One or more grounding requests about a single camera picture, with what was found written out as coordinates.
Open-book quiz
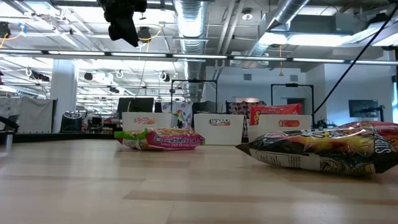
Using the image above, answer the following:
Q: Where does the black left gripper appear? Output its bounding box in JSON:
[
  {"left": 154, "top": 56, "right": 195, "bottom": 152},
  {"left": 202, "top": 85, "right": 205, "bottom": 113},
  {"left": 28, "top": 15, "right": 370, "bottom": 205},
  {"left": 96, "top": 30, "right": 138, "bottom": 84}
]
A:
[{"left": 98, "top": 0, "right": 147, "bottom": 48}]

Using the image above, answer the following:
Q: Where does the green Maruchan ramen pack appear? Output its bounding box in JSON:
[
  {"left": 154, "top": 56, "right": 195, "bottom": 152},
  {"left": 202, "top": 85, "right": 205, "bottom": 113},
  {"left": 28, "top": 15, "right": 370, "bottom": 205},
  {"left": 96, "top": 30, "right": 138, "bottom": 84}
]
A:
[{"left": 114, "top": 127, "right": 205, "bottom": 152}]

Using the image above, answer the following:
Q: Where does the red Maruchan noodle pack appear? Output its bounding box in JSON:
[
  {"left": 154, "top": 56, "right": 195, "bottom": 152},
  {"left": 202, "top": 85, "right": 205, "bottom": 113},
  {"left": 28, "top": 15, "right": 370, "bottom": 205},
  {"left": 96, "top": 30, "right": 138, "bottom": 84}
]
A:
[
  {"left": 249, "top": 103, "right": 303, "bottom": 126},
  {"left": 337, "top": 120, "right": 398, "bottom": 131}
]

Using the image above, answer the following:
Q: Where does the black Maruchan fire noodle pack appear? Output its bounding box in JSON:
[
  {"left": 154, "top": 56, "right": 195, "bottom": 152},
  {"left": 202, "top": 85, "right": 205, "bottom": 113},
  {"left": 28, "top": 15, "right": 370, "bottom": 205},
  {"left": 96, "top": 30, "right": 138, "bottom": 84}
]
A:
[{"left": 235, "top": 126, "right": 398, "bottom": 177}]

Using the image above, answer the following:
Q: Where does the black round ceiling device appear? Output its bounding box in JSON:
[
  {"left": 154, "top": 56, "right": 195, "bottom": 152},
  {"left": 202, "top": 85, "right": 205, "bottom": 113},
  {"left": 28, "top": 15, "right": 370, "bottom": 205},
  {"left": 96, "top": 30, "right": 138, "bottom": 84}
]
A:
[
  {"left": 0, "top": 21, "right": 12, "bottom": 40},
  {"left": 136, "top": 26, "right": 153, "bottom": 44}
]

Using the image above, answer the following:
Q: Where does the black computer monitor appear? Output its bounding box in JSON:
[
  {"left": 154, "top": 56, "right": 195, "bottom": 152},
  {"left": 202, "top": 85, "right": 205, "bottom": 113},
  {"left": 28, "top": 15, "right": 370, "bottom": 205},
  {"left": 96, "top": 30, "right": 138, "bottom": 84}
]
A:
[{"left": 117, "top": 96, "right": 155, "bottom": 113}]

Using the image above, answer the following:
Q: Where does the long ceiling light strip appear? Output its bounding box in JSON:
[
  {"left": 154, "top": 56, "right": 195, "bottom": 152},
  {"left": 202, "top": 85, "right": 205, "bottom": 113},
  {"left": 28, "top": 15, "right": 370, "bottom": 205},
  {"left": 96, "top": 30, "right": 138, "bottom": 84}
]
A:
[{"left": 0, "top": 48, "right": 398, "bottom": 66}]

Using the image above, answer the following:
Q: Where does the white building column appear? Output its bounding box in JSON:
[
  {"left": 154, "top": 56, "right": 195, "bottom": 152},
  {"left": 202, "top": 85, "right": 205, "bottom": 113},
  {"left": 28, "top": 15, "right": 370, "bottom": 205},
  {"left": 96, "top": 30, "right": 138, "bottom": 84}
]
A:
[{"left": 49, "top": 58, "right": 78, "bottom": 134}]

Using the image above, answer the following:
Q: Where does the white plastic bin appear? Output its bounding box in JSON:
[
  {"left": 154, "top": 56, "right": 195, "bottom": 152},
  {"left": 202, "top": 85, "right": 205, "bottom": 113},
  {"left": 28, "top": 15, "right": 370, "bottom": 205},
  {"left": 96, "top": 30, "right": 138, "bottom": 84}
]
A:
[
  {"left": 248, "top": 114, "right": 313, "bottom": 142},
  {"left": 193, "top": 113, "right": 245, "bottom": 146},
  {"left": 122, "top": 111, "right": 178, "bottom": 141}
]

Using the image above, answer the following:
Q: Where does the white floral cloth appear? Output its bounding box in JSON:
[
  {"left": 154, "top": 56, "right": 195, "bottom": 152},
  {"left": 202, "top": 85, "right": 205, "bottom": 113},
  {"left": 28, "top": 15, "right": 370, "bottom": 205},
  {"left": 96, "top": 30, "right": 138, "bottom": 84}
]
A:
[{"left": 160, "top": 101, "right": 195, "bottom": 129}]

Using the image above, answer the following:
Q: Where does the black round waste bin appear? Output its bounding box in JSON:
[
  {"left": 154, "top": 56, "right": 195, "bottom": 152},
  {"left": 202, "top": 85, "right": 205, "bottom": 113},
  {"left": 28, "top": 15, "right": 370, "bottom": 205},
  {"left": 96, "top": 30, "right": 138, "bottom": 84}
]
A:
[{"left": 59, "top": 111, "right": 84, "bottom": 133}]

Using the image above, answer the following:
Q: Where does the grey curtain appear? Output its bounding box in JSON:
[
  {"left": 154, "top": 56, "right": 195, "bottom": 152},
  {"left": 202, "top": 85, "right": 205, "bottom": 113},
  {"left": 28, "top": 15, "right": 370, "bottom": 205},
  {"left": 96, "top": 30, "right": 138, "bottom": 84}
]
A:
[{"left": 0, "top": 96, "right": 58, "bottom": 134}]

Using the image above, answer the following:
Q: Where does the dark patterned cloth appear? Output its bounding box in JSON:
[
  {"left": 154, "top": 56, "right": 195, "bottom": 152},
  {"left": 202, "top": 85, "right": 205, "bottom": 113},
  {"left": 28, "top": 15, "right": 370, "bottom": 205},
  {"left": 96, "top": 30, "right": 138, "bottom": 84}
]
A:
[{"left": 226, "top": 100, "right": 267, "bottom": 138}]

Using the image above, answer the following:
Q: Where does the small black object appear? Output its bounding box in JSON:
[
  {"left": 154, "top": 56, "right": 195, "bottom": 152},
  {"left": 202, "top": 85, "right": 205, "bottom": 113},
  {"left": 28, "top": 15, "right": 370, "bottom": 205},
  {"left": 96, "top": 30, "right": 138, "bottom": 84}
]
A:
[{"left": 0, "top": 115, "right": 20, "bottom": 131}]

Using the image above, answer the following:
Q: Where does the large silver ventilation duct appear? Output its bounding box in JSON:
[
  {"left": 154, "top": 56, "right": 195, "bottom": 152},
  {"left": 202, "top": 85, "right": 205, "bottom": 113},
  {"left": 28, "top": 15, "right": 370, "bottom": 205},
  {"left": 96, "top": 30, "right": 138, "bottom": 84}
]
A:
[{"left": 173, "top": 0, "right": 208, "bottom": 103}]

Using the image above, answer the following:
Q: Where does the black aluminium table frame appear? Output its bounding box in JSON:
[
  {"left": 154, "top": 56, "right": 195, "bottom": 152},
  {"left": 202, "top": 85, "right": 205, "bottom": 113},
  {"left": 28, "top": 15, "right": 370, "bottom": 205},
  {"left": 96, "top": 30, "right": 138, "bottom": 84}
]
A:
[{"left": 12, "top": 133, "right": 116, "bottom": 144}]

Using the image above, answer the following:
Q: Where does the yellow hanging cord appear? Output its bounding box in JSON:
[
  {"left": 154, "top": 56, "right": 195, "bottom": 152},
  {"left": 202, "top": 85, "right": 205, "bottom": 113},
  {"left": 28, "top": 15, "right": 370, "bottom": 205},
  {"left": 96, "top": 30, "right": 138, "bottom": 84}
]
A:
[{"left": 278, "top": 45, "right": 284, "bottom": 77}]

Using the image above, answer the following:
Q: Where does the slanted silver ventilation duct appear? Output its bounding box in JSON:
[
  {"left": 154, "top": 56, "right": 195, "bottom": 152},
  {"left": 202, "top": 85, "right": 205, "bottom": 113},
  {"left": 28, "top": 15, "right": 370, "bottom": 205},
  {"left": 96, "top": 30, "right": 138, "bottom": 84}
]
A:
[{"left": 242, "top": 0, "right": 312, "bottom": 68}]

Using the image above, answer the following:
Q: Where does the black metal rig frame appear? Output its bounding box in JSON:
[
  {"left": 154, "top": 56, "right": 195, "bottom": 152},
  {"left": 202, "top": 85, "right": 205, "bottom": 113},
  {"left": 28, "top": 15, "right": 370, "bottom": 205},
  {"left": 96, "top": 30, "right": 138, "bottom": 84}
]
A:
[{"left": 270, "top": 82, "right": 315, "bottom": 116}]

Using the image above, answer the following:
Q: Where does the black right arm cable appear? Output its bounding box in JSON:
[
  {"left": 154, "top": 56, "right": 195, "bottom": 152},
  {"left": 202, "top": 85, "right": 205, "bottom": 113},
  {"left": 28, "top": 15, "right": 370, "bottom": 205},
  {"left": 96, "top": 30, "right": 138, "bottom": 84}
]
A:
[{"left": 312, "top": 2, "right": 398, "bottom": 116}]

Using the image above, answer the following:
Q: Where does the black wall screen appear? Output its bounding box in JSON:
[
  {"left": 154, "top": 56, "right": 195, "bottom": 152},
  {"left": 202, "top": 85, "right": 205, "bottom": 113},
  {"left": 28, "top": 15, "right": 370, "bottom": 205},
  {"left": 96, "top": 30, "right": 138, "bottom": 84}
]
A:
[{"left": 348, "top": 99, "right": 386, "bottom": 123}]

